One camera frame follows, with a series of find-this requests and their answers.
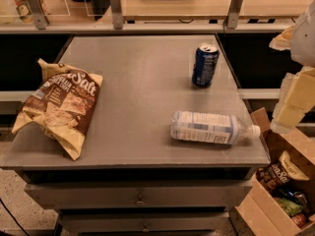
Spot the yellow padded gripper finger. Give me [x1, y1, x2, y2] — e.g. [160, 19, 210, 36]
[270, 66, 315, 134]

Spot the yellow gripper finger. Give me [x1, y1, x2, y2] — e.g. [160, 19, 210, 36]
[269, 26, 294, 51]

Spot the clear plastic water bottle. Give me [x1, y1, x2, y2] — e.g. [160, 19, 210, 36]
[170, 111, 261, 145]

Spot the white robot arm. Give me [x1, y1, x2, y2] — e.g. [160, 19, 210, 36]
[269, 1, 315, 134]

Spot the chip bag in box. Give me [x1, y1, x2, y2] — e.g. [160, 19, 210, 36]
[256, 150, 309, 193]

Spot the green snack bag in box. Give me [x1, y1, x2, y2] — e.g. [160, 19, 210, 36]
[275, 198, 303, 217]

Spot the brown chip bag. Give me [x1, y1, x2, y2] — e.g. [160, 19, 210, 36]
[12, 59, 102, 160]

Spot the orange snack bag background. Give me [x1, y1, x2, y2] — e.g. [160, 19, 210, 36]
[5, 0, 50, 20]

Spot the blue soda can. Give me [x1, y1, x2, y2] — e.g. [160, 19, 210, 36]
[192, 43, 220, 88]

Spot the dark can in box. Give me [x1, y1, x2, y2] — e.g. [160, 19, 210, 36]
[279, 188, 308, 208]

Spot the cardboard box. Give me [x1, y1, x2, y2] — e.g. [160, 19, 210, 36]
[236, 108, 315, 236]

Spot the red can in box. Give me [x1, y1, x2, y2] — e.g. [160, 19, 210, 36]
[291, 213, 307, 228]

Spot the grey drawer cabinet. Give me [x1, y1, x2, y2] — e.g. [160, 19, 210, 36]
[2, 35, 270, 236]

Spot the right metal bracket post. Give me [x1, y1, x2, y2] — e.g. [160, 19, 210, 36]
[225, 0, 243, 29]

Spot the metal bracket post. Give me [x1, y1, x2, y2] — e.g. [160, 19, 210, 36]
[110, 0, 124, 30]
[225, 0, 243, 29]
[28, 0, 49, 30]

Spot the middle metal bracket post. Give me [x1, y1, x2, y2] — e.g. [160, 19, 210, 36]
[110, 0, 124, 30]

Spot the left metal bracket post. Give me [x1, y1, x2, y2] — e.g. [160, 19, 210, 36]
[28, 0, 49, 30]

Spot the black floor cable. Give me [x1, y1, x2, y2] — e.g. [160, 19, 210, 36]
[0, 198, 32, 236]

